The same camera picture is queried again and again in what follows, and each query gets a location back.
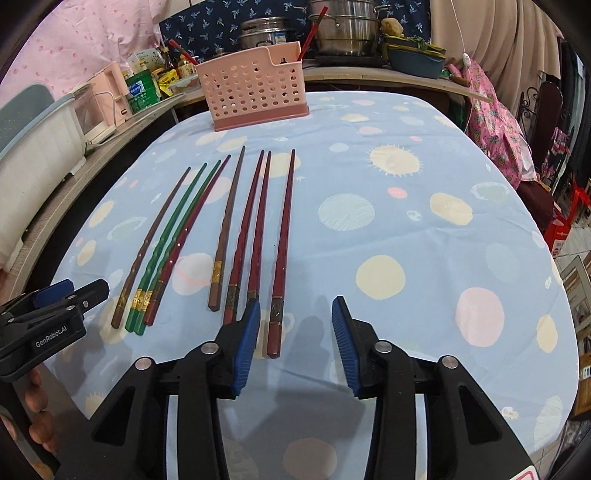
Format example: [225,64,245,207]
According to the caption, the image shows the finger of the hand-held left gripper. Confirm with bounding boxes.
[0,279,77,319]
[9,279,110,324]

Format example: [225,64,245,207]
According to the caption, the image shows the blue bowl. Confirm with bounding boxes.
[385,44,448,78]

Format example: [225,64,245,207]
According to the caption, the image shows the white tub with blue lid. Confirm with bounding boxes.
[0,84,88,268]

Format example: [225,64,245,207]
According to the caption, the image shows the red stool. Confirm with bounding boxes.
[542,185,591,259]

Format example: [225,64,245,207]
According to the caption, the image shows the black induction cooker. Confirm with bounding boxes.
[314,53,389,68]

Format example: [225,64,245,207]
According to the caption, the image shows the blue floral cloth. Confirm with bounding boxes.
[159,0,432,61]

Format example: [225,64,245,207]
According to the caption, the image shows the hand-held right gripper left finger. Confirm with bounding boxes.
[55,300,262,480]

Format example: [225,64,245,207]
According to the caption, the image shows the white carton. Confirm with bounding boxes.
[127,46,164,75]

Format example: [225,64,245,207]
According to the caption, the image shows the brown chopstick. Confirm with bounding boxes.
[208,145,247,311]
[111,167,191,329]

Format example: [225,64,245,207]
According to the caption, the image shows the dark red chopstick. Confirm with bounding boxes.
[143,155,232,325]

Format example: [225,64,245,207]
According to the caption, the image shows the dark chair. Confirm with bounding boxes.
[517,80,568,195]

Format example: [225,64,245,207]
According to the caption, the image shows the yellow packets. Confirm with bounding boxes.
[157,69,180,96]

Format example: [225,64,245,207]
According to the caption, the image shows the pink perforated utensil basket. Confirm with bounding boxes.
[195,41,311,133]

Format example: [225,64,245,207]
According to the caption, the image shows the pink kettle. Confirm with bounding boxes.
[90,62,132,144]

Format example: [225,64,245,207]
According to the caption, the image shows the person's left hand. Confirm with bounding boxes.
[18,369,61,457]

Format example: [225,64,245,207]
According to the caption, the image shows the white cord with switch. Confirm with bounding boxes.
[448,0,475,134]

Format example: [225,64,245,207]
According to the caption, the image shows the clear food container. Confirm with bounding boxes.
[168,74,201,93]

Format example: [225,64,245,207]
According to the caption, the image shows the pink floral cloth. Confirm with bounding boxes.
[464,60,539,185]

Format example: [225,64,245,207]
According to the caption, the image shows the green tin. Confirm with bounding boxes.
[124,69,163,115]

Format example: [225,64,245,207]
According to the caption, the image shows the large steel steamer pot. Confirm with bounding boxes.
[305,0,386,57]

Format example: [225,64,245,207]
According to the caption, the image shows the blue dotted tablecloth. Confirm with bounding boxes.
[44,90,580,480]

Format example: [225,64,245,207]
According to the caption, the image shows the pink curtain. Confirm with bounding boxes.
[9,0,162,100]

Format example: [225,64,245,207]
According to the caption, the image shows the glass jug appliance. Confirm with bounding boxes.
[71,83,101,148]

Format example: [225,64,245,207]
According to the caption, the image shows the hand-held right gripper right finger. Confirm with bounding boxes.
[331,296,539,480]

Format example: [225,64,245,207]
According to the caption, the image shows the silver rice cooker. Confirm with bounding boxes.
[238,17,298,51]

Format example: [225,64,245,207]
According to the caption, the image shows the yellow dish with greens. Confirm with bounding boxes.
[385,34,447,55]

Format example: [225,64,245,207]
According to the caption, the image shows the green chopstick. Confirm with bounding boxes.
[133,160,222,334]
[124,162,207,326]

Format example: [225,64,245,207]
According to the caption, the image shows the beige curtain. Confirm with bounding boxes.
[429,0,561,100]

